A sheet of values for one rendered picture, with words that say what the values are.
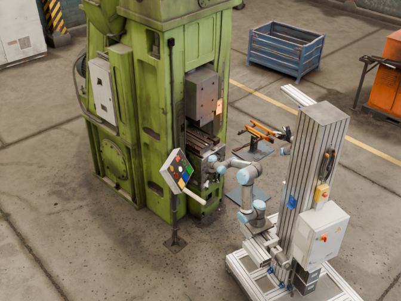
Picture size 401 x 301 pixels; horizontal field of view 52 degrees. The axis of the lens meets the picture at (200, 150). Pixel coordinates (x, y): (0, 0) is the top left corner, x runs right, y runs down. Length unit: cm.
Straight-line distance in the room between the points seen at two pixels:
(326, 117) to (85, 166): 366
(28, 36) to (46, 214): 442
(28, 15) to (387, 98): 645
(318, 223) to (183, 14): 196
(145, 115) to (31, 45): 495
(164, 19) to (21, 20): 548
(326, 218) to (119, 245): 232
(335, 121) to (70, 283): 297
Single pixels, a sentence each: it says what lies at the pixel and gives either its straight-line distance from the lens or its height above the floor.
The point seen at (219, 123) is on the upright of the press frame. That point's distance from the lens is 450.
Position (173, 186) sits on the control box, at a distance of 370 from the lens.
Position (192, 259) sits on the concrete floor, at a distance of 445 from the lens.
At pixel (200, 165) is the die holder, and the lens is 421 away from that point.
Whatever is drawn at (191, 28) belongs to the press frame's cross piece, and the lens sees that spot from 368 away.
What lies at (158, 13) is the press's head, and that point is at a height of 243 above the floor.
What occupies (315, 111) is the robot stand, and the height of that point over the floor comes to 203.
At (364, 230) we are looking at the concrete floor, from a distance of 508.
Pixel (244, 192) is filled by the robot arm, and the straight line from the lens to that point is 332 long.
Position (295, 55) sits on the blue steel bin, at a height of 49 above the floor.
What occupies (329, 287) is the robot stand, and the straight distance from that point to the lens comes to 418.
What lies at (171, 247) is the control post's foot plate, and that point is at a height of 1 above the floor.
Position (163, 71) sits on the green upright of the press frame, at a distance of 359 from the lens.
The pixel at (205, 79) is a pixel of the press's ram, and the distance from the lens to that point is 379.
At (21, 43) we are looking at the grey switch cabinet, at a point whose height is 39.
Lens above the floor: 352
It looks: 37 degrees down
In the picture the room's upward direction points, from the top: 1 degrees clockwise
